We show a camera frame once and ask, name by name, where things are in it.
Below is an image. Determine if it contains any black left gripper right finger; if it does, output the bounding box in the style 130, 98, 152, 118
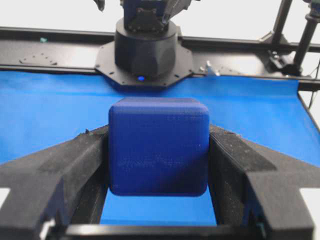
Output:
208, 125, 320, 240

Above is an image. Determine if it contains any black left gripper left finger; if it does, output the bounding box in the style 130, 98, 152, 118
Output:
0, 126, 109, 240

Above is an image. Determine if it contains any blue block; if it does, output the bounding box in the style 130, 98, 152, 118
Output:
108, 97, 210, 197

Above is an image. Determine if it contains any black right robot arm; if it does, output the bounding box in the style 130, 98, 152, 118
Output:
95, 0, 194, 88

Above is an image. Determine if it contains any blue table mat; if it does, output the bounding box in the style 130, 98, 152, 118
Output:
0, 71, 320, 226

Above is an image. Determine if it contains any black aluminium frame rail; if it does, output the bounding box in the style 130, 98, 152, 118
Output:
0, 27, 320, 92

